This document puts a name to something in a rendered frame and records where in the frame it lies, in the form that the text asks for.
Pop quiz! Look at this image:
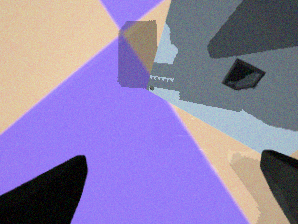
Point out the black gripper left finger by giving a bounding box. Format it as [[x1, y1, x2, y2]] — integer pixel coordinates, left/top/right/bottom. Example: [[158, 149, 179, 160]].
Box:
[[0, 155, 89, 224]]

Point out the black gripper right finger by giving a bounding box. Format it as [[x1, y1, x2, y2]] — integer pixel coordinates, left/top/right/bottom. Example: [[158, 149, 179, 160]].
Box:
[[260, 149, 298, 224]]

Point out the light blue sloped panel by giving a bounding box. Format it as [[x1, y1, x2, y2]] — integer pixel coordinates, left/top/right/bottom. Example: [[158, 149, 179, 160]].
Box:
[[146, 0, 298, 156]]

